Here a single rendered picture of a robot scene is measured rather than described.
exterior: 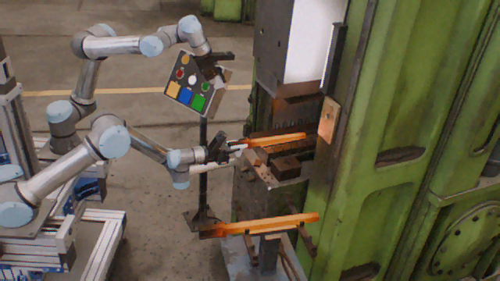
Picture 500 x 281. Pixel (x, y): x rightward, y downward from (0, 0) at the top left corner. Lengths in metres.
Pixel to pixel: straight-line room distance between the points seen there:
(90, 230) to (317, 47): 1.72
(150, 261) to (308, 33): 1.73
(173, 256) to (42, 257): 0.98
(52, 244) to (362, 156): 1.28
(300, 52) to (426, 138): 0.63
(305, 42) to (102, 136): 0.83
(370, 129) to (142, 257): 1.74
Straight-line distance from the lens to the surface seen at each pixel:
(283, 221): 1.54
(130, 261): 2.76
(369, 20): 1.45
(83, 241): 2.63
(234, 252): 1.78
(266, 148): 1.93
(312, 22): 1.63
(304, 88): 1.80
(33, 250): 1.98
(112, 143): 1.59
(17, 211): 1.68
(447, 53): 1.71
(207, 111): 2.20
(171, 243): 2.82
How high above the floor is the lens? 2.08
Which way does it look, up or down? 34 degrees down
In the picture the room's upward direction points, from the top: 6 degrees clockwise
